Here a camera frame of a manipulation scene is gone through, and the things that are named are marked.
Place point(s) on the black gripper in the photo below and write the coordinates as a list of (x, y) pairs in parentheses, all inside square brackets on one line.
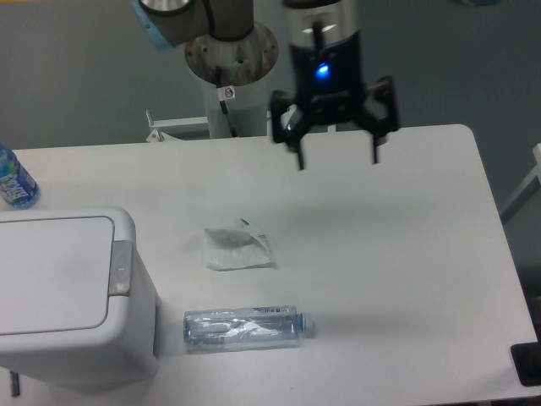
[(330, 90)]

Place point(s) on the white push-lid trash can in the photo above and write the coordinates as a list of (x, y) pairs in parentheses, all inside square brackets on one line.
[(78, 306)]

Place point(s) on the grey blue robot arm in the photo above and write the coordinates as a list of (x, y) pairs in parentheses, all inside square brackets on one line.
[(279, 67)]

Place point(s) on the crumpled white plastic wrapper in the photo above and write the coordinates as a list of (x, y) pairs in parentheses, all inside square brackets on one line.
[(242, 247)]

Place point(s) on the crushed clear plastic bottle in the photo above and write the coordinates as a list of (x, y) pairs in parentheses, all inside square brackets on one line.
[(224, 330)]

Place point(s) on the black clamp at table edge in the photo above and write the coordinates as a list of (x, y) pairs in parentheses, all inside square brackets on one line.
[(526, 358)]

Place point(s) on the blue label water bottle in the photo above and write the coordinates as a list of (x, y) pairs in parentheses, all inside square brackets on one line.
[(18, 187)]

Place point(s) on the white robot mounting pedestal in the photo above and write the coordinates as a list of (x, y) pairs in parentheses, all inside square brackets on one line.
[(233, 77)]

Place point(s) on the white frame at right edge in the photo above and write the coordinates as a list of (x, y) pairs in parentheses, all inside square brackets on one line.
[(524, 191)]

